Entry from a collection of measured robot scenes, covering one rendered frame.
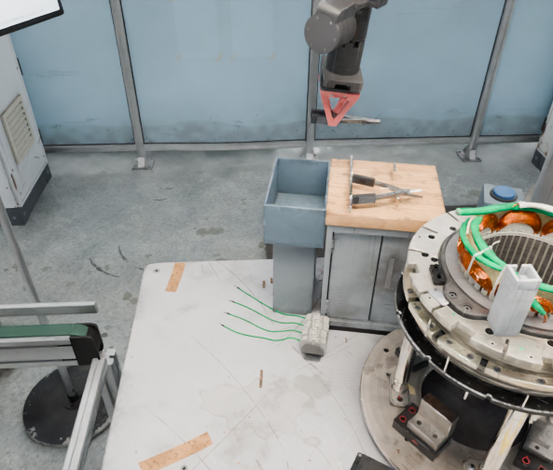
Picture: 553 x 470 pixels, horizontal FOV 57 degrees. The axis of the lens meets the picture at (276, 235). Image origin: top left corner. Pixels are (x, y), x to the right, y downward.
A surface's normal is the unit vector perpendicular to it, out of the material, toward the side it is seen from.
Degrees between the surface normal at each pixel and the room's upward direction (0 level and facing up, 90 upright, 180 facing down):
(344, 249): 90
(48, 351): 90
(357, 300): 90
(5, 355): 90
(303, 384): 0
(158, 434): 0
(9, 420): 0
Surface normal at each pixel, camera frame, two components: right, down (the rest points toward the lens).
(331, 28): -0.55, 0.51
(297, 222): -0.13, 0.61
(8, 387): 0.00, -0.79
